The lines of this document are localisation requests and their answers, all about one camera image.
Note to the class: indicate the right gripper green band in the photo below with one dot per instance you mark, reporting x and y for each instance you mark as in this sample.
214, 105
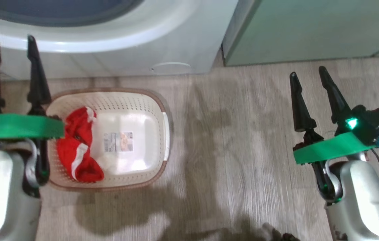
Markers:
330, 149

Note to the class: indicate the dark lumpy object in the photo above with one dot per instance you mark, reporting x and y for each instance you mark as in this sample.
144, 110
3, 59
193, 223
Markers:
279, 234

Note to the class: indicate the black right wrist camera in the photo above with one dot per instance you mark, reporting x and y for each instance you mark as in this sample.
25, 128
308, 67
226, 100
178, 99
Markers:
377, 125

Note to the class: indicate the printed label inside basket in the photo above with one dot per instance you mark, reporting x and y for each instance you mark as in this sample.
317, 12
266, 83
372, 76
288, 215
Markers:
119, 141

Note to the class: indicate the red garment with white stripes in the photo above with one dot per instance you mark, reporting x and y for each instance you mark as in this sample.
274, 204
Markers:
82, 157

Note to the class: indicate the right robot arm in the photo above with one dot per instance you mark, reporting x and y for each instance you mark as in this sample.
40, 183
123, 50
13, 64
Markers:
367, 201

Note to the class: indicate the cream perforated laundry basket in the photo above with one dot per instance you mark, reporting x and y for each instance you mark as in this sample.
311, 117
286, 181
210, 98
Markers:
149, 107

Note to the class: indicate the white front-load washing machine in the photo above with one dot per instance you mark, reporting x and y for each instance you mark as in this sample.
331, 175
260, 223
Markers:
125, 57

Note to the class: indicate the round white filter cover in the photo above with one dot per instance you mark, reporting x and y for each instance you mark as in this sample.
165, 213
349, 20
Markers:
171, 68

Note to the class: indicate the large pale green cabinet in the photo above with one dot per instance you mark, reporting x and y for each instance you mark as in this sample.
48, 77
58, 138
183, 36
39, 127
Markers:
310, 30

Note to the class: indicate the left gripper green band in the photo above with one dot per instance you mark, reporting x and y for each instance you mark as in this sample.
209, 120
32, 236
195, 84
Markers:
21, 127

